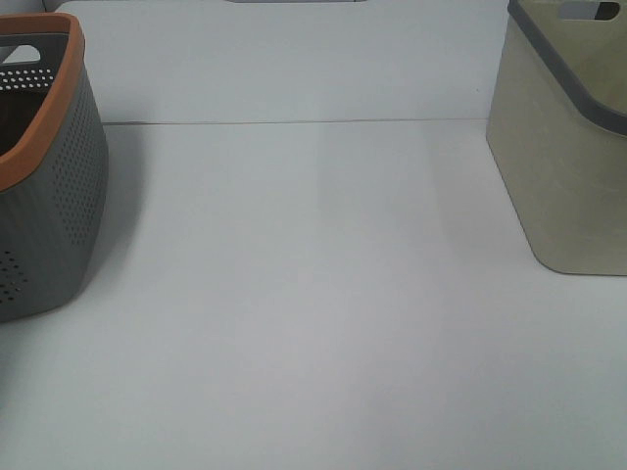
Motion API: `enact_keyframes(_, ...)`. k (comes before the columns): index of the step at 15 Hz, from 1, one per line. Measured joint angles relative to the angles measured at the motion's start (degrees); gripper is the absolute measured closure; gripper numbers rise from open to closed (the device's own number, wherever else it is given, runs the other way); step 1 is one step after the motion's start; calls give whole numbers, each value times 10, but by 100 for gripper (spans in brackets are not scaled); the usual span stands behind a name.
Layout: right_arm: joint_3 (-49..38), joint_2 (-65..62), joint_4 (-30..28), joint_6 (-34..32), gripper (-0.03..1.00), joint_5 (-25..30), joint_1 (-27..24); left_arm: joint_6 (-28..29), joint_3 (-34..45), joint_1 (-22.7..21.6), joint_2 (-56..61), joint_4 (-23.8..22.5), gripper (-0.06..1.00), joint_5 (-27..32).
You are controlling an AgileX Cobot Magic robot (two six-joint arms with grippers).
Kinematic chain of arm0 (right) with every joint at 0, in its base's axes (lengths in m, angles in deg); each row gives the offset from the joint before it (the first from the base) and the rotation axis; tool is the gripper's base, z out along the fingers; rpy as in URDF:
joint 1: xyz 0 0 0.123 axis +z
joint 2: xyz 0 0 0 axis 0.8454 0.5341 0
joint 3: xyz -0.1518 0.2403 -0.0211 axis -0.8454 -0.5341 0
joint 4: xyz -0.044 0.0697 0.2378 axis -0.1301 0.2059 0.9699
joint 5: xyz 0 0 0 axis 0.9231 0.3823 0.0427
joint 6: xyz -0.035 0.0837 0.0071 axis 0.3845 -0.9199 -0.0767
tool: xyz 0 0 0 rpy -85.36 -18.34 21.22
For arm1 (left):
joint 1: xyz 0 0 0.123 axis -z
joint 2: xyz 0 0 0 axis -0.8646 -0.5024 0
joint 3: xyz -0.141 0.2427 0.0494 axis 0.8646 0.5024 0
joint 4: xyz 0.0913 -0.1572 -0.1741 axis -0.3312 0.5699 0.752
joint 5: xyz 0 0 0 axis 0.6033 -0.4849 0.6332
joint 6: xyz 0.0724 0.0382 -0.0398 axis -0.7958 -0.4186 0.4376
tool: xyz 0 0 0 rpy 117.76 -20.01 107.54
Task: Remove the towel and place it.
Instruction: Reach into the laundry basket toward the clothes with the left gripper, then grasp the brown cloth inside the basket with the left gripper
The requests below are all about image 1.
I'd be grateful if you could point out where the grey basket with orange rim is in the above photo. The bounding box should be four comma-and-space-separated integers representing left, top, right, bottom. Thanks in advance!
1, 13, 109, 322

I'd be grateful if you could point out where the beige basket with grey rim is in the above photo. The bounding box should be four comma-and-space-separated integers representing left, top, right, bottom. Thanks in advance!
486, 1, 626, 276

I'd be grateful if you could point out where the brown towel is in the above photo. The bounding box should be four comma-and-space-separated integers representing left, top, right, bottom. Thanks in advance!
1, 90, 47, 156

